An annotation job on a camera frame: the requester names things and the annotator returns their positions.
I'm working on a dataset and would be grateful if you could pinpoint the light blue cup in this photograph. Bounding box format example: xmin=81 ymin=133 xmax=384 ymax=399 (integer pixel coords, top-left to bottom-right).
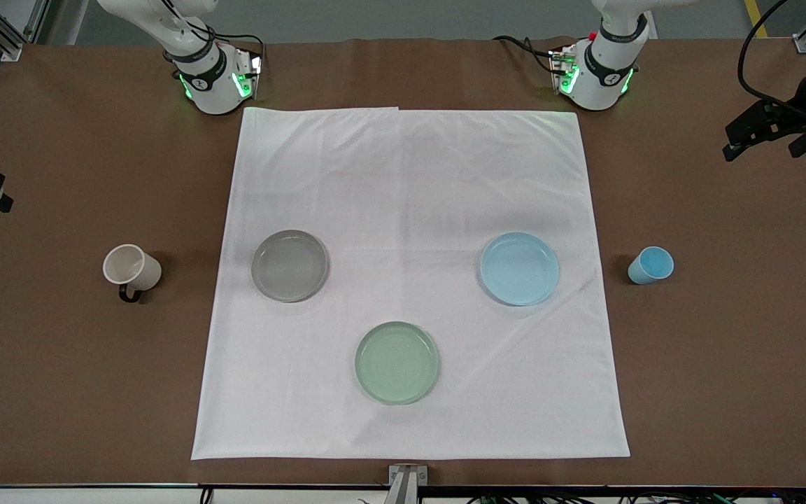
xmin=628 ymin=246 xmax=674 ymax=286

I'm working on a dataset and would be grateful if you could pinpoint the white mug with black handle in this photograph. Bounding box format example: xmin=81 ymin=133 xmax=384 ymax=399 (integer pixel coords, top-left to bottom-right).
xmin=102 ymin=244 xmax=163 ymax=304

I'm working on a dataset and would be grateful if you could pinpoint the light blue round plate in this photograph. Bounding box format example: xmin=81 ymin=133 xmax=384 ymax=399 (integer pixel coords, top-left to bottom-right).
xmin=480 ymin=232 xmax=560 ymax=307

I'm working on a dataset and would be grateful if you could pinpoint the gray round plate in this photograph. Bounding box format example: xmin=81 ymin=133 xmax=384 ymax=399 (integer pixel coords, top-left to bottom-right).
xmin=250 ymin=230 xmax=330 ymax=303

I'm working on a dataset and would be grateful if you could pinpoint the light green round plate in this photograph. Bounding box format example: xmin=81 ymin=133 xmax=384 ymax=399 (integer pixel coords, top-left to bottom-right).
xmin=355 ymin=321 xmax=440 ymax=405

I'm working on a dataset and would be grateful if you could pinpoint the silver base connector panel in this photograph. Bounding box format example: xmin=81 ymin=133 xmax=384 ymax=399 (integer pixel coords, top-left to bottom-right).
xmin=232 ymin=48 xmax=265 ymax=99
xmin=549 ymin=45 xmax=580 ymax=95

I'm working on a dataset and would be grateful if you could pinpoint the white square cloth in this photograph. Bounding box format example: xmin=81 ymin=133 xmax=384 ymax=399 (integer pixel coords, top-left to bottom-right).
xmin=191 ymin=106 xmax=631 ymax=461

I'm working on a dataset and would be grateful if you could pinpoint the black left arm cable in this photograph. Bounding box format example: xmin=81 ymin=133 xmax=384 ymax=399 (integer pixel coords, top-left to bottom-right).
xmin=737 ymin=0 xmax=806 ymax=121

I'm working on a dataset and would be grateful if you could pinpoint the black base cable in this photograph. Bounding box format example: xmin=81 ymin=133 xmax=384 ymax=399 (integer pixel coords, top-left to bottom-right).
xmin=162 ymin=0 xmax=267 ymax=79
xmin=493 ymin=35 xmax=559 ymax=74

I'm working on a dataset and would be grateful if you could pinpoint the metal table edge bracket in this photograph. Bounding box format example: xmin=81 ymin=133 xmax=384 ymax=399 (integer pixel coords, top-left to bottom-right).
xmin=383 ymin=464 xmax=429 ymax=504

